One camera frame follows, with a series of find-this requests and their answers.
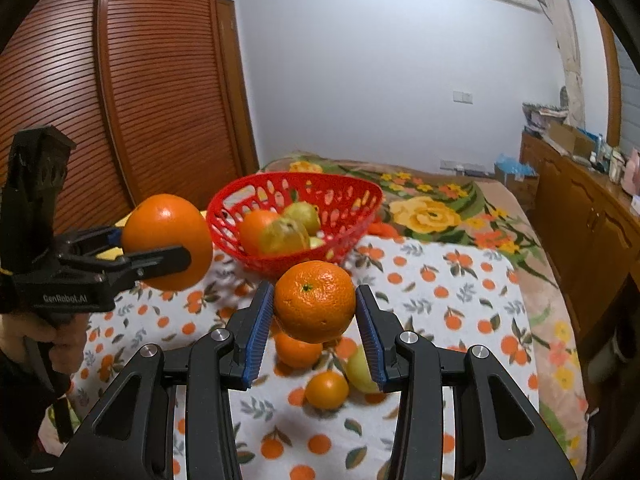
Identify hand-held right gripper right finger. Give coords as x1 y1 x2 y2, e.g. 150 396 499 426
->
354 284 578 480

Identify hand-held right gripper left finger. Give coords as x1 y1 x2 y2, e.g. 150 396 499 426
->
59 282 276 480

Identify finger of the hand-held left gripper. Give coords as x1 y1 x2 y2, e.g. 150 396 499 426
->
59 226 126 261
97 245 193 286

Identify large orange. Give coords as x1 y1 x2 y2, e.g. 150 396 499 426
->
121 193 215 292
239 210 281 256

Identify bumpy tangerine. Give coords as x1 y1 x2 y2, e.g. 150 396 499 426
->
273 261 357 343

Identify red perforated plastic basket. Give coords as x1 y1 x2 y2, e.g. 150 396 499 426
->
206 172 384 277

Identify large yellow-green citrus fruit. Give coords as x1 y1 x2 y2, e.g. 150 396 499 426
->
258 218 311 255

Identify person's left forearm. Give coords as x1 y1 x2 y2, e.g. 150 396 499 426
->
0 350 61 476

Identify person's left hand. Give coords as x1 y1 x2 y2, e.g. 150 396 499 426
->
0 312 88 391

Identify small tangerine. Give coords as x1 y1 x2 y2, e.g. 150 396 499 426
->
274 331 323 370
305 371 350 411

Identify floral blanket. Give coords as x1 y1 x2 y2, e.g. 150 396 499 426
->
260 152 593 466

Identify brown louvred wardrobe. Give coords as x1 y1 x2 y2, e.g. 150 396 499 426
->
0 0 261 241

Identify small cardboard box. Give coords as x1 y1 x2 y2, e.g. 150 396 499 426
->
505 172 541 211

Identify blue plastic bag pile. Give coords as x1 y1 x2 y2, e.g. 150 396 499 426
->
495 156 538 178

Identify wooden sideboard cabinet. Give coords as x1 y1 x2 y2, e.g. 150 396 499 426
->
520 130 640 341

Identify open cardboard box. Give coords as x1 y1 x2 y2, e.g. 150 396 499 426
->
544 119 598 157

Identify stack of magazines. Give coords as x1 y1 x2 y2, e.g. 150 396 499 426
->
522 101 568 133

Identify pink bottle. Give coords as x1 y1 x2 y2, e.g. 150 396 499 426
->
622 147 640 193

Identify cream curtain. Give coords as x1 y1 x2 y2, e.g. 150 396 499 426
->
542 0 586 128

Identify grey window blind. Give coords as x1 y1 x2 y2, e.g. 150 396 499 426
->
617 40 640 156

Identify wooden window frame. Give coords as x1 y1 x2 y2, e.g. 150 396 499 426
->
595 10 623 148

